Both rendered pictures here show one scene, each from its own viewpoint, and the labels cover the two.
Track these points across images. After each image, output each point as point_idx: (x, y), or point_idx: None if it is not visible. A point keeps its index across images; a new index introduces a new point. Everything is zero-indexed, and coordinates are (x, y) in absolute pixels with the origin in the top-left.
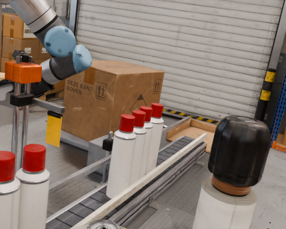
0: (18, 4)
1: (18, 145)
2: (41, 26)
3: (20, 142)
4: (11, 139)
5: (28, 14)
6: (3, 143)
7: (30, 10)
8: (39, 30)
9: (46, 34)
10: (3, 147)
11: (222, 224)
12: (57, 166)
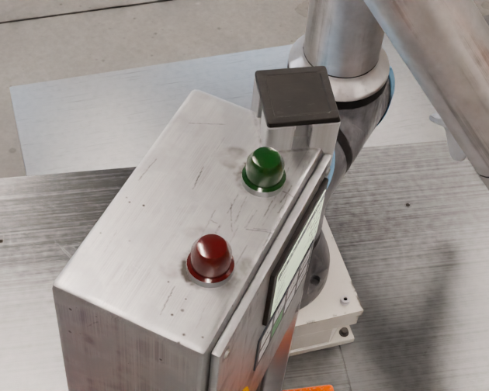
0: (455, 136)
1: (473, 241)
2: None
3: (485, 229)
4: (472, 208)
5: (473, 160)
6: (446, 218)
7: (476, 157)
8: None
9: None
10: (438, 233)
11: None
12: None
